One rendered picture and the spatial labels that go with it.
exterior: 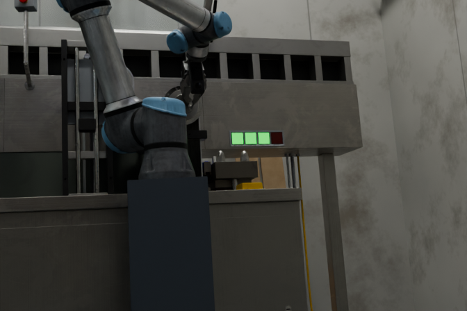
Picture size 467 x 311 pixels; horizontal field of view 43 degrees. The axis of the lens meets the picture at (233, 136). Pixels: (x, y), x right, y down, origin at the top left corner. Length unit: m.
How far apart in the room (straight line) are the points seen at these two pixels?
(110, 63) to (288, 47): 1.27
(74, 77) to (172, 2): 0.52
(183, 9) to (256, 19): 3.79
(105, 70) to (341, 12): 4.23
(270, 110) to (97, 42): 1.16
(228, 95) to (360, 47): 3.17
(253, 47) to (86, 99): 0.94
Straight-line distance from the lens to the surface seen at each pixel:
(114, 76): 1.68
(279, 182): 4.76
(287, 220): 1.97
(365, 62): 5.63
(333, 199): 2.87
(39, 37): 2.59
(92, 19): 1.69
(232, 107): 2.60
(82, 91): 2.07
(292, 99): 2.71
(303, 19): 5.61
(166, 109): 1.57
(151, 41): 2.62
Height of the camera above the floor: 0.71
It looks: 11 degrees up
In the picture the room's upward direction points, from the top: 4 degrees counter-clockwise
